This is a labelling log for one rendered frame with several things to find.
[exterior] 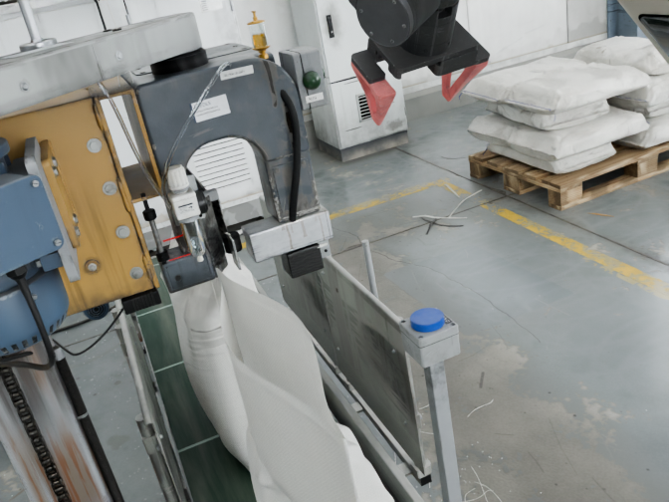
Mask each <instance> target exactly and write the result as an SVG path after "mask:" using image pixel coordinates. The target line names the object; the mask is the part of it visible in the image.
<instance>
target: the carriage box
mask: <svg viewBox="0 0 669 502"><path fill-rule="evenodd" d="M33 136H35V137H36V139H37V141H38V143H40V142H41V141H42V140H46V139H47V140H50V141H51V144H52V146H53V149H54V152H55V155H56V158H57V161H58V163H59V166H60V169H61V171H62V174H63V176H64V179H65V182H66V184H67V187H68V190H69V193H70V196H71V198H72V200H73V203H74V206H75V209H76V212H77V214H78V217H79V218H78V221H79V223H78V227H79V230H80V233H81V236H80V241H81V247H78V248H77V254H78V261H79V268H80V275H81V280H78V281H75V282H72V283H71V282H70V280H69V278H68V276H67V273H66V270H65V268H64V266H63V267H59V268H58V269H59V272H60V275H61V277H62V280H63V283H64V285H65V288H66V291H67V294H68V297H69V308H68V312H67V316H66V317H68V316H71V315H73V314H76V313H79V312H82V311H85V310H88V309H91V308H94V307H97V306H100V305H103V304H106V303H109V302H113V301H116V300H119V299H122V298H125V297H128V296H131V295H134V294H137V293H140V292H143V291H146V290H149V289H152V288H154V287H155V288H159V287H160V285H159V282H158V279H157V276H156V273H155V270H154V267H153V264H152V261H151V258H150V255H149V251H148V248H147V245H146V242H145V239H144V236H143V233H142V230H141V227H140V224H139V221H138V217H137V214H136V211H135V208H134V205H133V204H132V203H131V196H130V193H129V190H128V187H127V183H126V180H125V177H124V174H123V171H122V168H121V165H120V162H119V159H118V156H117V153H116V150H115V146H114V143H113V140H112V135H111V132H110V129H109V126H108V123H107V120H106V117H105V113H104V110H103V107H102V104H101V101H99V100H98V95H97V93H96V91H95V90H94V88H93V86H88V87H85V88H82V89H79V90H76V91H73V92H70V93H68V94H65V95H62V96H59V97H56V98H53V99H50V100H47V101H45V102H42V103H39V104H36V105H33V106H30V107H27V108H25V109H22V110H20V111H17V112H14V113H11V114H8V115H5V116H2V117H0V137H4V138H5V139H7V141H8V143H9V146H10V151H9V152H8V156H9V158H10V161H11V163H13V159H16V158H20V157H24V152H25V142H26V138H29V137H33ZM153 284H154V285H153Z"/></svg>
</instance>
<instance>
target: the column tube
mask: <svg viewBox="0 0 669 502"><path fill-rule="evenodd" d="M27 351H28V352H33V353H34V354H33V355H31V356H27V357H23V358H20V359H16V360H13V361H10V362H28V363H34V364H39V365H46V364H47V363H48V354H47V351H46V348H45V345H44V342H43V340H42V341H41V342H39V343H37V344H35V345H33V346H31V347H29V348H27V349H25V350H22V351H19V352H16V353H13V354H10V355H6V356H5V357H9V356H12V355H16V354H19V353H23V352H27ZM12 370H13V373H14V374H15V376H16V378H17V380H18V383H19V385H20V389H21V390H22V391H23V393H24V395H25V397H26V400H27V403H28V404H29V406H30V408H31V410H32V412H33V415H34V419H36V421H37V423H38V426H39V428H40V431H41V434H42V435H43V437H44V439H45V441H46V443H47V447H48V448H49V450H50V452H51V454H52V457H53V459H54V462H55V463H56V465H57V468H58V470H59V472H60V476H61V477H62V479H63V481H64V483H65V485H66V489H67V490H68V492H69V494H70V496H71V499H72V502H113V500H112V496H111V494H110V491H109V489H108V486H107V484H106V481H105V479H104V477H103V474H102V472H101V469H100V468H99V465H98V463H97V461H96V458H95V456H94V454H93V451H92V448H91V447H90V444H89V441H88V439H87V437H86V434H85V432H84V430H83V427H82V425H81V423H80V420H77V417H78V416H77V413H76V410H75V408H74V406H73V404H72V401H71V398H70V396H69V394H68V392H67V388H66V386H65V384H64V382H63V380H62V377H61V375H60V373H59V370H58V368H57V365H56V363H55V364H54V366H53V367H52V368H51V369H50V370H48V371H37V370H32V369H26V368H17V367H12ZM0 440H1V442H2V444H3V446H4V448H5V450H6V452H7V455H8V457H9V459H10V461H11V463H12V465H13V467H14V469H15V471H16V473H17V475H18V477H19V479H20V481H21V483H22V485H23V487H24V489H25V491H26V493H27V495H28V498H29V500H30V502H59V501H58V499H57V495H56V494H55V492H54V490H53V488H52V486H51V482H50V481H49V480H48V477H47V475H46V473H45V470H44V467H43V466H42V464H41V462H40V460H39V458H38V455H37V453H36V452H35V449H34V447H33V445H32V443H31V438H29V437H28V434H27V432H26V430H25V428H24V423H22V421H21V419H20V417H19V415H18V413H17V408H15V406H14V404H13V402H12V400H11V398H10V395H9V392H8V391H7V389H6V387H5V385H4V383H3V380H2V377H1V376H0Z"/></svg>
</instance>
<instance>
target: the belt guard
mask: <svg viewBox="0 0 669 502"><path fill-rule="evenodd" d="M119 28H121V30H119V31H115V32H113V31H109V32H103V31H101V32H97V33H94V34H90V35H86V36H82V37H78V38H74V39H70V40H66V41H62V42H58V44H60V43H69V42H73V43H69V44H65V45H61V46H58V47H54V48H50V49H46V50H42V51H38V52H34V53H31V54H27V55H23V56H19V57H15V58H11V59H1V58H5V57H9V56H13V55H17V54H21V53H25V52H17V53H13V54H9V55H5V56H1V57H0V117H2V116H5V115H8V114H11V113H14V112H17V111H20V110H22V109H25V108H28V107H30V106H33V105H36V104H39V103H42V102H45V101H47V100H50V99H53V98H56V97H59V96H62V95H65V94H68V93H70V92H73V91H76V90H79V89H82V88H85V87H88V86H91V85H94V84H96V83H99V82H102V81H105V80H108V79H111V78H114V77H117V76H119V75H122V74H125V73H128V72H131V71H134V70H137V69H140V68H143V67H145V66H148V65H151V64H154V63H157V62H160V61H163V60H166V59H168V58H171V57H174V56H177V55H181V54H185V53H189V52H192V51H195V50H198V49H199V48H200V47H201V46H202V42H201V38H200V34H199V30H198V26H197V22H196V18H195V14H194V13H193V12H185V13H178V14H173V15H168V16H163V17H158V18H154V19H150V20H146V21H142V22H138V23H134V24H130V25H126V26H122V27H119Z"/></svg>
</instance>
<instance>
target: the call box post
mask: <svg viewBox="0 0 669 502"><path fill-rule="evenodd" d="M424 374H425V381H426V387H427V394H428V401H429V408H430V414H431V421H432V428H433V435H434V442H435V448H436V455H437V462H438V469H439V475H440V482H441V489H442V496H443V502H462V496H461V489H460V481H459V473H458V466H457V458H456V451H455V443H454V436H453V428H452V420H451V413H450V405H449V398H448V390H447V383H446V376H445V369H444V361H442V362H439V363H437V364H434V365H432V366H430V367H427V368H424Z"/></svg>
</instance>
